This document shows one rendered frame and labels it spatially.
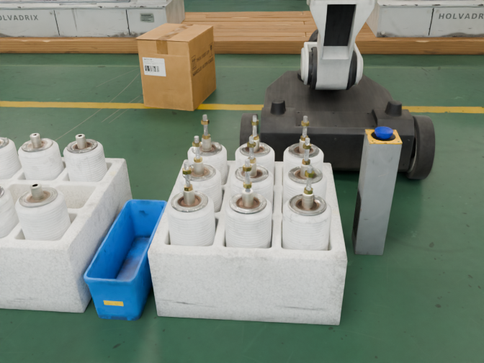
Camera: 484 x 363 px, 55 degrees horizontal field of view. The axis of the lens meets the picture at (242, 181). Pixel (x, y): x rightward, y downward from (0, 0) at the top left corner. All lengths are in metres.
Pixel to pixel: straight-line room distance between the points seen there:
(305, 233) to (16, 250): 0.58
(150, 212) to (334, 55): 0.77
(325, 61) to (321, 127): 0.24
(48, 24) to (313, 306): 2.63
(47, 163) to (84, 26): 1.97
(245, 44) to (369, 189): 1.89
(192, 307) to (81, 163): 0.45
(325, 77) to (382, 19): 1.40
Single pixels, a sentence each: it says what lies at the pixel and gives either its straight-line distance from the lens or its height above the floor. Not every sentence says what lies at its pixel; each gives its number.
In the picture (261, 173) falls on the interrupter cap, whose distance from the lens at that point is 1.02.
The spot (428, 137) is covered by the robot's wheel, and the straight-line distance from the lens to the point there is 1.47.
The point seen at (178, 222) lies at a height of 0.23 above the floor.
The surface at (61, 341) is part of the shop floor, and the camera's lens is 1.07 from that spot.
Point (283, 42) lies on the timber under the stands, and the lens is 2.84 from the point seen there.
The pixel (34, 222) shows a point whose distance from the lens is 1.02.
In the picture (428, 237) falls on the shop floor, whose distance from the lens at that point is 1.32.
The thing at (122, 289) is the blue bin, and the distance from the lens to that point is 1.00.
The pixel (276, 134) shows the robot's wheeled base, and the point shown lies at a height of 0.17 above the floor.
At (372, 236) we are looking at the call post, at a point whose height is 0.06.
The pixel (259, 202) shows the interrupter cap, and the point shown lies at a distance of 0.92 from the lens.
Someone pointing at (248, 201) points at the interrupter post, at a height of 0.26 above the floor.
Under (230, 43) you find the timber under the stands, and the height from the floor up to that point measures 0.06.
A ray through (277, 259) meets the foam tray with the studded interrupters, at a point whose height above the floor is 0.17.
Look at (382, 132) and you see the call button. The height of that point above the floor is 0.33.
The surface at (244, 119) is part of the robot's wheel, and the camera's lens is 1.44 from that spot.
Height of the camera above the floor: 0.76
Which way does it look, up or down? 31 degrees down
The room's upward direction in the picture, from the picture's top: 1 degrees counter-clockwise
